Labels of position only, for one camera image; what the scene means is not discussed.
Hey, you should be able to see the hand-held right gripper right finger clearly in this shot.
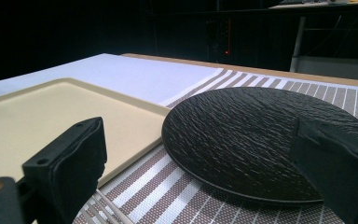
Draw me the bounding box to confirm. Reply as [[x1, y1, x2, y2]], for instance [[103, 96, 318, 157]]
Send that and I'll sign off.
[[289, 118, 358, 224]]

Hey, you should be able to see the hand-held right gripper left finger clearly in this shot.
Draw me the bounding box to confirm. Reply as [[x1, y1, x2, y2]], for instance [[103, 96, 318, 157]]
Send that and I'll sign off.
[[21, 116, 108, 224]]

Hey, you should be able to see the black textured round plate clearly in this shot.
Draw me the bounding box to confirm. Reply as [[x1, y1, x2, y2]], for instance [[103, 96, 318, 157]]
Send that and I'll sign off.
[[161, 86, 358, 205]]

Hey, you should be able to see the beige rectangular tray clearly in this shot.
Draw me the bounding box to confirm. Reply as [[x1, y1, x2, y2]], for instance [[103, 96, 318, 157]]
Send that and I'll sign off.
[[0, 77, 172, 189]]

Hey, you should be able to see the brown white striped placemat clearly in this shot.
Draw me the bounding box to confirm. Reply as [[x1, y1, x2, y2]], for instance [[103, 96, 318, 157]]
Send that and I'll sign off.
[[73, 68, 358, 224]]

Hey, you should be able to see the white cloth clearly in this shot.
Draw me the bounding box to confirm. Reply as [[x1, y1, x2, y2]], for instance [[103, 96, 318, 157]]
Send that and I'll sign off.
[[0, 52, 224, 106]]

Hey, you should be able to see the metal stand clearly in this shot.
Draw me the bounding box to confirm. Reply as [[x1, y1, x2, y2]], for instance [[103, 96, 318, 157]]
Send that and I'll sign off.
[[289, 16, 307, 73]]

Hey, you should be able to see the dark equipment rack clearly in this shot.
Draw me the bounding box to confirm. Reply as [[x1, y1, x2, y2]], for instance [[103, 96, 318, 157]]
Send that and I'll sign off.
[[206, 17, 234, 62]]

